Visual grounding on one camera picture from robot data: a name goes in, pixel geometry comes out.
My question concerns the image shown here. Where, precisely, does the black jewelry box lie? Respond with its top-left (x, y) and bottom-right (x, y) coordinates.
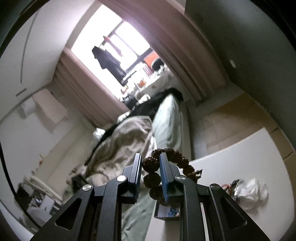
top-left (154, 201), bottom-right (180, 221)

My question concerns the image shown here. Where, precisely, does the beige blanket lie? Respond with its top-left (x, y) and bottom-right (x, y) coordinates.
top-left (66, 116), bottom-right (157, 186)

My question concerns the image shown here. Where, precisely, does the brown bead bracelet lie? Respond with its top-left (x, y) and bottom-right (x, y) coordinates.
top-left (141, 148), bottom-right (203, 207)

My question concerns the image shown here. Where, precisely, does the green bed mattress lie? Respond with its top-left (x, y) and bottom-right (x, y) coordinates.
top-left (121, 94), bottom-right (191, 240)

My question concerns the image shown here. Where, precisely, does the colourful jewelry pile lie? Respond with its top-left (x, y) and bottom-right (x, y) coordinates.
top-left (222, 179), bottom-right (242, 197)

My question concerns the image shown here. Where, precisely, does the cluttered desk by window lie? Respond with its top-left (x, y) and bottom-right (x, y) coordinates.
top-left (119, 51), bottom-right (174, 104)

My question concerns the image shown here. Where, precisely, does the cardboard box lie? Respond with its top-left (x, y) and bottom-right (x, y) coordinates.
top-left (203, 92), bottom-right (296, 183)

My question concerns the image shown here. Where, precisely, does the white plastic bag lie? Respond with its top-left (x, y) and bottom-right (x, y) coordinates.
top-left (233, 178), bottom-right (269, 210)

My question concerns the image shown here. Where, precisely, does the black clothing on bed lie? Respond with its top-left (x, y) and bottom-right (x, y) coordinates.
top-left (84, 87), bottom-right (184, 166)

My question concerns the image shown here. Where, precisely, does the black hanging garment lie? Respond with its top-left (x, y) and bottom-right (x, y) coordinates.
top-left (92, 46), bottom-right (126, 85)

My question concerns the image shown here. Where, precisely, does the pink curtain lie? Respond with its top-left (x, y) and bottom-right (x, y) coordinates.
top-left (102, 1), bottom-right (229, 102)

